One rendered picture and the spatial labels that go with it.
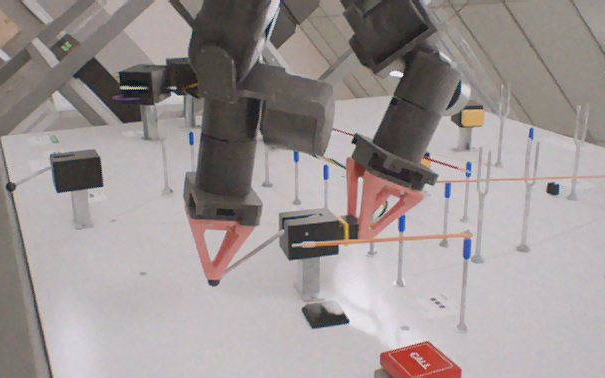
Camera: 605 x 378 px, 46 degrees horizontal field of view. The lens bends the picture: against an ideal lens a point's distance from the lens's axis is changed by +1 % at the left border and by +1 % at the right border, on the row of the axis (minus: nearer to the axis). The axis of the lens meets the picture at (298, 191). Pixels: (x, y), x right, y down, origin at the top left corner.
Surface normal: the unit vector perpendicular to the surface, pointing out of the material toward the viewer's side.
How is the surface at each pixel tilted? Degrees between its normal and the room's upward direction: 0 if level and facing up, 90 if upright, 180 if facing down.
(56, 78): 90
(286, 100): 135
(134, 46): 90
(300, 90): 59
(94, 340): 52
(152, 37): 90
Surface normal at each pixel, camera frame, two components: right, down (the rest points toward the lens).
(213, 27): -0.27, 0.63
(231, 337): -0.01, -0.95
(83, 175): 0.41, 0.29
